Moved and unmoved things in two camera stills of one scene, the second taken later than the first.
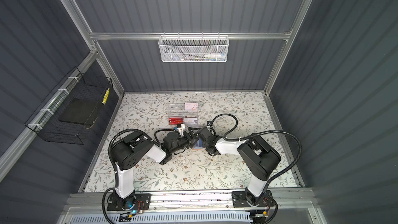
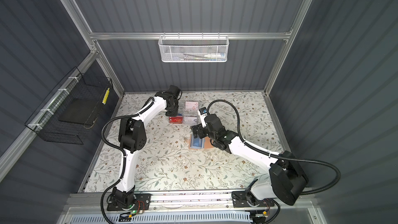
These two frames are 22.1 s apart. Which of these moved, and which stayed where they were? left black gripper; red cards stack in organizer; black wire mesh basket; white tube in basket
Moved: left black gripper
Stayed: black wire mesh basket; red cards stack in organizer; white tube in basket
